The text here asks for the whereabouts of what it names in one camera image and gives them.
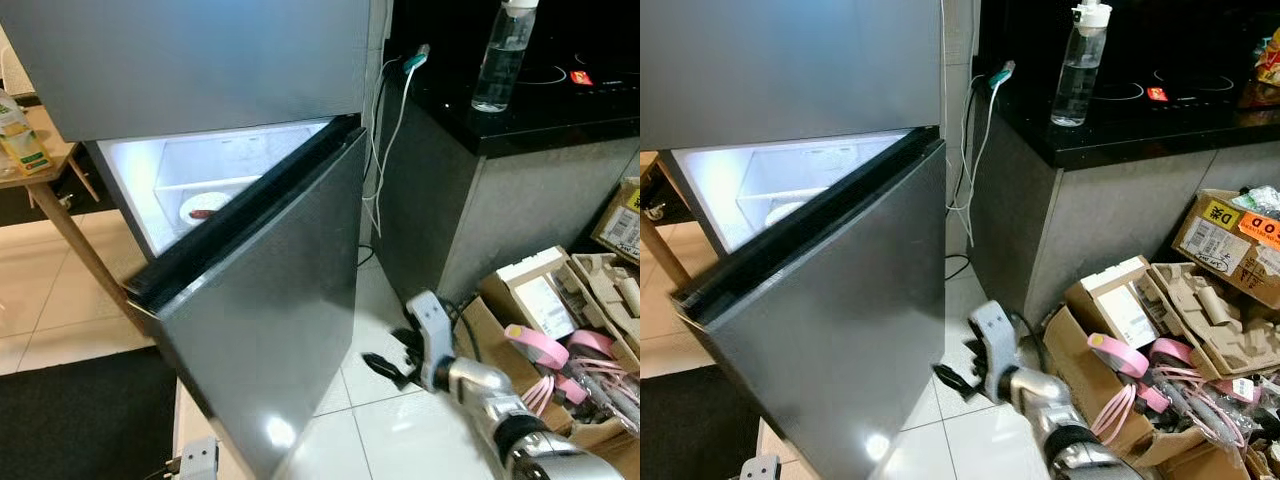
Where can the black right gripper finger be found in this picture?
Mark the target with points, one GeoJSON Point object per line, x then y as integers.
{"type": "Point", "coordinates": [380, 362]}
{"type": "Point", "coordinates": [967, 391]}
{"type": "Point", "coordinates": [398, 381]}
{"type": "Point", "coordinates": [952, 373]}

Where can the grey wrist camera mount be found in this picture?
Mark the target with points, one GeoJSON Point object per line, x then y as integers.
{"type": "Point", "coordinates": [200, 460]}
{"type": "Point", "coordinates": [995, 340]}
{"type": "Point", "coordinates": [432, 330]}
{"type": "Point", "coordinates": [762, 468]}

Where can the brown sausage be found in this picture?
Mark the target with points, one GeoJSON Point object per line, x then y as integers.
{"type": "Point", "coordinates": [202, 213]}

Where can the white yellow juice carton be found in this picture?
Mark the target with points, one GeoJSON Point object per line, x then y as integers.
{"type": "Point", "coordinates": [20, 140]}

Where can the brown cardboard box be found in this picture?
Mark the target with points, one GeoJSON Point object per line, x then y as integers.
{"type": "Point", "coordinates": [490, 330]}
{"type": "Point", "coordinates": [1075, 350]}

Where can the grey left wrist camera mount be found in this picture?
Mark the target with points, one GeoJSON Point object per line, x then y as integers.
{"type": "Point", "coordinates": [762, 468]}
{"type": "Point", "coordinates": [200, 460]}

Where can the cardboard box orange labels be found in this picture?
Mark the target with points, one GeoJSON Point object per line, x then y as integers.
{"type": "Point", "coordinates": [622, 225]}
{"type": "Point", "coordinates": [1225, 245]}

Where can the grey pulp cardboard tray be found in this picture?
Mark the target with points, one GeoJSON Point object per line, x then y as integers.
{"type": "Point", "coordinates": [605, 290]}
{"type": "Point", "coordinates": [1215, 320]}

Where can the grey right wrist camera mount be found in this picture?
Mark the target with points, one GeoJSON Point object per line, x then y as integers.
{"type": "Point", "coordinates": [432, 330]}
{"type": "Point", "coordinates": [995, 340]}

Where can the yellow red snack bag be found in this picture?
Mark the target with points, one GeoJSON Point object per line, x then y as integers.
{"type": "Point", "coordinates": [1270, 60]}

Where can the red cooktop sticker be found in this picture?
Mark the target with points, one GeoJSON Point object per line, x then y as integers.
{"type": "Point", "coordinates": [581, 77]}
{"type": "Point", "coordinates": [1157, 93]}

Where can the pink clothes hanger bundle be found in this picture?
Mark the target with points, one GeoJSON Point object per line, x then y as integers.
{"type": "Point", "coordinates": [535, 342]}
{"type": "Point", "coordinates": [1118, 353]}

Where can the teal charger plug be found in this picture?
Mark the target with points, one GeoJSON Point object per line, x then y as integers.
{"type": "Point", "coordinates": [416, 58]}
{"type": "Point", "coordinates": [1002, 75]}

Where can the black-topped kitchen counter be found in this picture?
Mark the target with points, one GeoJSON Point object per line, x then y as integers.
{"type": "Point", "coordinates": [470, 200]}
{"type": "Point", "coordinates": [1080, 200]}

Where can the white product box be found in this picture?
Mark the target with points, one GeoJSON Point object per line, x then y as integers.
{"type": "Point", "coordinates": [540, 300]}
{"type": "Point", "coordinates": [1125, 310]}

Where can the clear sports water bottle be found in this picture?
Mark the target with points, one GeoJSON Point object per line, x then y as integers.
{"type": "Point", "coordinates": [1078, 75]}
{"type": "Point", "coordinates": [500, 70]}

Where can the light wooden table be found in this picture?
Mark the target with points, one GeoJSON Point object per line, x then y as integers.
{"type": "Point", "coordinates": [655, 200]}
{"type": "Point", "coordinates": [45, 190]}

